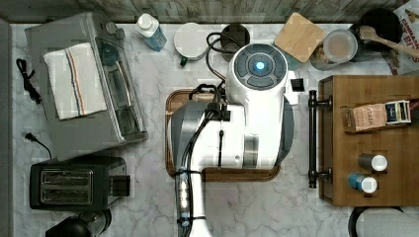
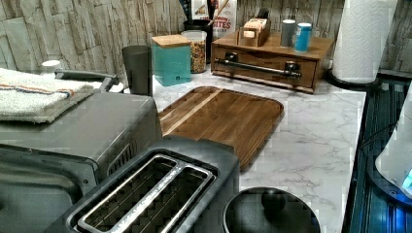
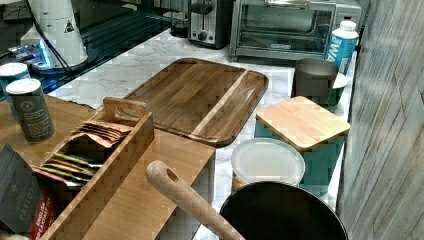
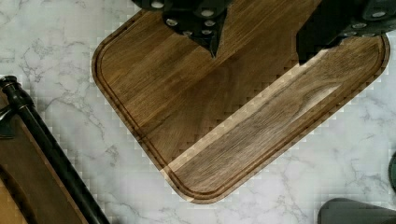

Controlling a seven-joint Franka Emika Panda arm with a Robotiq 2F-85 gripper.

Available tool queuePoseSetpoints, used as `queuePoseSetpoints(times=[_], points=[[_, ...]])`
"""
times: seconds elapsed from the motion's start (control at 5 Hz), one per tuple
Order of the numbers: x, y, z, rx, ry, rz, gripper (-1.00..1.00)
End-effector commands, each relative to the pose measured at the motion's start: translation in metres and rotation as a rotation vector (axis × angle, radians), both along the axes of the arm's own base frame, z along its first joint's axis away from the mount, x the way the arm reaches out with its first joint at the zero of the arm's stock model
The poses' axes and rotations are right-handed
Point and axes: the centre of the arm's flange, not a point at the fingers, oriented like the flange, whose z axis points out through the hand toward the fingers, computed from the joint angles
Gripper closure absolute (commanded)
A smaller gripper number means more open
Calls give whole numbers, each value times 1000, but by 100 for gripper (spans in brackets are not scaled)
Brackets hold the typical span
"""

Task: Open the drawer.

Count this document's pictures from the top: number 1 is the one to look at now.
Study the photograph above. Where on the clear cereal jar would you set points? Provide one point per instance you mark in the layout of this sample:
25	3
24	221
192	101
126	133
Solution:
340	46

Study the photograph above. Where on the black coffee grinder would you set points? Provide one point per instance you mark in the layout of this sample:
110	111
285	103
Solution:
84	224

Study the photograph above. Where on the wooden drawer box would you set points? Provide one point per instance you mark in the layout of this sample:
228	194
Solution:
398	184

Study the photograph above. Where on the tea bag box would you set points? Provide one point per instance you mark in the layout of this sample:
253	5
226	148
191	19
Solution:
376	116

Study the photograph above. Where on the black two-slot toaster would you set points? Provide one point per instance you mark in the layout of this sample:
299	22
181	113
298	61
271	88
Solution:
86	183

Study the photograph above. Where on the cereal box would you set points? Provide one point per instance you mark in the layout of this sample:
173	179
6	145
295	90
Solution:
399	62

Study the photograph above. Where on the dark grey plastic cup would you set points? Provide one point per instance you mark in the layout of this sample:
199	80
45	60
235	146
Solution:
231	33

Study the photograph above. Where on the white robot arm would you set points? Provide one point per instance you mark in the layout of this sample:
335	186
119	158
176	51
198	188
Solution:
247	125

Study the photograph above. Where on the black drawer handle bar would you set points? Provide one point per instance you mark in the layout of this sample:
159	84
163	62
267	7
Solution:
313	174

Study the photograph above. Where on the white striped towel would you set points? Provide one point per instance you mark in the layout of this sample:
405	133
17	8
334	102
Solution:
75	81

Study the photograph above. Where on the blue liquid bottle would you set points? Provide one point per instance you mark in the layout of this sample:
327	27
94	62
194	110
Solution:
149	29

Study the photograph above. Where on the silver toaster oven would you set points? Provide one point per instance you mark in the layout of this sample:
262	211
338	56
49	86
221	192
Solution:
121	122

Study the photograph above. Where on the wooden spoon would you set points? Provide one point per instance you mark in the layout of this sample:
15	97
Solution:
369	33

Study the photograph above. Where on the grey salt shaker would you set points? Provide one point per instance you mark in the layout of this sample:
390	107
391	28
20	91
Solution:
373	162

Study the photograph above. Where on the teal canister with wooden lid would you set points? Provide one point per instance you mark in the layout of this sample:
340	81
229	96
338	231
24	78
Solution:
298	39

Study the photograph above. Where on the wooden cutting board tray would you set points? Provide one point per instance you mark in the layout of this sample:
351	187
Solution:
174	102

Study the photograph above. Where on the blue pepper shaker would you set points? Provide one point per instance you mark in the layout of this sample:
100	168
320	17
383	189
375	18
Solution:
362	183

